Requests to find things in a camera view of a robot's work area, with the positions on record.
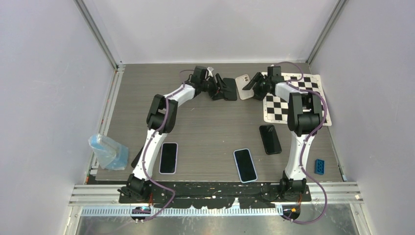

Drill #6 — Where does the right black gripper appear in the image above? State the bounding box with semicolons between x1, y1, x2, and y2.
243;72;271;101

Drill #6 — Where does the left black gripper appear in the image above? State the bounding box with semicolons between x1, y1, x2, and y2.
200;74;231;100

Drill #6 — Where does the black smartphone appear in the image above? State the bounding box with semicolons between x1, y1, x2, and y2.
223;78;238;101

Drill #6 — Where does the beige phone case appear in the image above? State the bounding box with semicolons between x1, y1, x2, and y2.
235;74;254;100

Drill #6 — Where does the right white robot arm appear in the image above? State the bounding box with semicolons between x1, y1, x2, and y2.
242;66;326;201

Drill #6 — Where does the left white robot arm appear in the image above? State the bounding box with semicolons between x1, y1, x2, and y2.
118;66;236;203

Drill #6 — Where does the phone in black case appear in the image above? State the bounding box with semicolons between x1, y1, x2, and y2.
259;124;282;155

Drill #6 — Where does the phone in light-blue case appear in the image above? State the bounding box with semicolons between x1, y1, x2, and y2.
233;148;258;184

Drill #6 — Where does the phone in lilac case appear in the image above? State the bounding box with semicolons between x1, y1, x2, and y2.
159;142;178;174

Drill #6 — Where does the black phone bare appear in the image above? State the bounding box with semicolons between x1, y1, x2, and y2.
131;147;144;168

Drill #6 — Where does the checkerboard calibration mat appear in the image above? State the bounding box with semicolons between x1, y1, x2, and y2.
261;71;333;127

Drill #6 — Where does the blue toy brick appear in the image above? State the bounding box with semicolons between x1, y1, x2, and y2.
314;159;325;175

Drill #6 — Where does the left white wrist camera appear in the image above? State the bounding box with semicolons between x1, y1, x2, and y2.
207;67;214;78

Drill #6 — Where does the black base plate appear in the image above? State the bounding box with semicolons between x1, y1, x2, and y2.
118;182;311;209

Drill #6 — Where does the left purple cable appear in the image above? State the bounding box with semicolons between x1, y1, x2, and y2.
131;69;195;222

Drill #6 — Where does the aluminium front rail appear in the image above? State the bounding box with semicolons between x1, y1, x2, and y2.
69;182;364;217

